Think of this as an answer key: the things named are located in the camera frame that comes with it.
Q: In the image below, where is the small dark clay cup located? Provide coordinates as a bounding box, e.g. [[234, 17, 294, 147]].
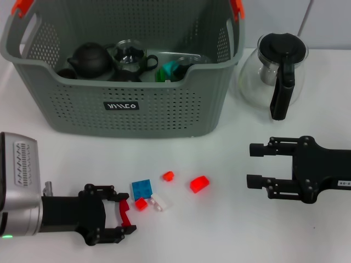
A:
[[56, 68, 78, 80]]

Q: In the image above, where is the teal square toy brick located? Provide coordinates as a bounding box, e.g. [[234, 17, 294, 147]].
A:
[[161, 61, 180, 80]]

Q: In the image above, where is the dark clay teapot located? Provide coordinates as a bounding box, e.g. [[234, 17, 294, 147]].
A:
[[66, 42, 115, 80]]

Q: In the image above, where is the blue square toy brick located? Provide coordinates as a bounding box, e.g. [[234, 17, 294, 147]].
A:
[[131, 179, 153, 200]]

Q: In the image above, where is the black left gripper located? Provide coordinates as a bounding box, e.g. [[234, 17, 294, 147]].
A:
[[41, 184, 137, 246]]

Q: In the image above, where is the glass pot with black handle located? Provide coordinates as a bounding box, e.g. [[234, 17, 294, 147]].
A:
[[237, 32, 309, 121]]

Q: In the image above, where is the grey-green perforated storage bin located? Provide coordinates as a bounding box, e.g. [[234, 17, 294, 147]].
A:
[[0, 0, 246, 139]]

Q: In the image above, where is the large red sloped brick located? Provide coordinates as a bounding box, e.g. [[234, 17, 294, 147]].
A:
[[189, 175, 211, 195]]

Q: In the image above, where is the dark red toy brick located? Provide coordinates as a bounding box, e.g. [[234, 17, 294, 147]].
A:
[[119, 198, 132, 227]]

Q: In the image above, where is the glass teacup with black base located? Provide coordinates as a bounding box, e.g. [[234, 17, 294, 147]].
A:
[[112, 39, 159, 75], [177, 55, 203, 68], [175, 63, 194, 80], [109, 68, 144, 83]]

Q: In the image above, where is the white toy brick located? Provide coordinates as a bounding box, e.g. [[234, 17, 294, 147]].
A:
[[149, 193, 168, 212]]

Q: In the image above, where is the orange bin handle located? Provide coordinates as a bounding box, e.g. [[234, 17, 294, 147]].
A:
[[10, 0, 245, 21]]

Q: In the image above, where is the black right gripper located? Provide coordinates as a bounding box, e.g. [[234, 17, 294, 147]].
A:
[[246, 135, 351, 204]]

